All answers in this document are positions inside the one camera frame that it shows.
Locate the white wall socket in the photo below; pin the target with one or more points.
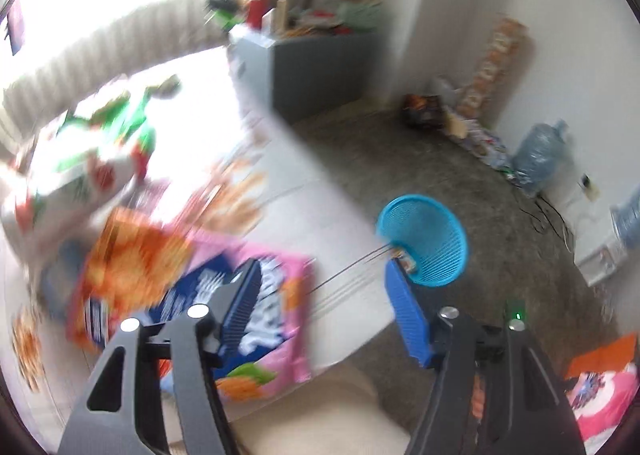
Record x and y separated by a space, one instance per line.
591 187

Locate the blue plastic basket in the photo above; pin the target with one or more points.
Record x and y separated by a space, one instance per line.
425 230

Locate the large clear water jug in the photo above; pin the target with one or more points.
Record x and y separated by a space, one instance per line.
627 220
537 155

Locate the mauve hanging garment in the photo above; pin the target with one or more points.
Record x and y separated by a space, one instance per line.
16 25

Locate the orange snack packet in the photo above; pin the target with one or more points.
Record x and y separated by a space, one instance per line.
125 265

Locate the wooden tube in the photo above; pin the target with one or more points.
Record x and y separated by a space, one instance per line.
282 15

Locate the person's cream trousers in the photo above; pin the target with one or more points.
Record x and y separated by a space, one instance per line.
310 415

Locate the grey cabinet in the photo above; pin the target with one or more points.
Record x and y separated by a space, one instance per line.
320 70

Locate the patterned paper roll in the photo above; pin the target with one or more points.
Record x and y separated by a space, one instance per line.
492 65

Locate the flat packets on cabinet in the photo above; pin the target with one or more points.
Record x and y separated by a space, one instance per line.
320 24

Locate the pink snack packet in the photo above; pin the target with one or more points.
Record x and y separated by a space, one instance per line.
292 335

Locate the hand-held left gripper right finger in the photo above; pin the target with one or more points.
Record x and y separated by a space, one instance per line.
407 315

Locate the crumpled white bag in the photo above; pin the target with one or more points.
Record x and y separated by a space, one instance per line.
442 90

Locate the pink floral printed cloth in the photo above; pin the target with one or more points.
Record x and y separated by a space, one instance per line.
600 400

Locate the red thermos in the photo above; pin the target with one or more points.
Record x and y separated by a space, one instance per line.
256 10

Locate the orange sheet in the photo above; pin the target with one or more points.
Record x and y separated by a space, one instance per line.
600 355

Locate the white water dispenser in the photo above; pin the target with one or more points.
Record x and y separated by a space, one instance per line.
600 260

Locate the metal balcony railing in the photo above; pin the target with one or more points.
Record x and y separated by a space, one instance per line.
125 35

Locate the dark snack bag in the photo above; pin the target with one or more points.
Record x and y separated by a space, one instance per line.
422 110

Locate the green foil snack bag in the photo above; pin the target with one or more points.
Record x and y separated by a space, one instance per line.
100 160

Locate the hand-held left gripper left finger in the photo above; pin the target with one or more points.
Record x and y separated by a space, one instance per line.
240 305

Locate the pile of floor litter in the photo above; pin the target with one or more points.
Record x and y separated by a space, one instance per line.
480 140

